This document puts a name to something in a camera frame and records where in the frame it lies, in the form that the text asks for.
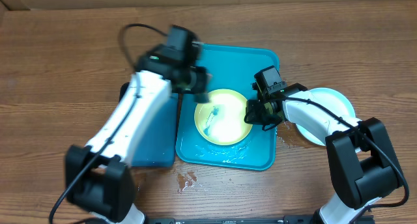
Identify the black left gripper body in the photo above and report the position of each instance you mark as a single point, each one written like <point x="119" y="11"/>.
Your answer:
<point x="197" y="82"/>

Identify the yellow plate with blue stain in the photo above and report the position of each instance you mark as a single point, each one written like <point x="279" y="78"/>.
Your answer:
<point x="221" y="120"/>

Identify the light blue plate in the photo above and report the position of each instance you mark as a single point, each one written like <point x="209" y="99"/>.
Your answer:
<point x="334" y="101"/>

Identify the black tray with water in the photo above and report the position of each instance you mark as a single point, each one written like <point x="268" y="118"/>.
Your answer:
<point x="157" y="146"/>

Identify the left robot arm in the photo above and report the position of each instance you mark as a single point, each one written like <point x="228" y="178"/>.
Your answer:
<point x="98" y="178"/>

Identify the green scrub sponge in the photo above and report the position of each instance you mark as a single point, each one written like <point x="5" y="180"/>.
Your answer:
<point x="201" y="98"/>

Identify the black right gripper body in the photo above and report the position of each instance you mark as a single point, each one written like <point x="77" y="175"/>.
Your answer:
<point x="255" y="114"/>

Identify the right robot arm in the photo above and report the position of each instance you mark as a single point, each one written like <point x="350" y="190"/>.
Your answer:
<point x="364" y="169"/>

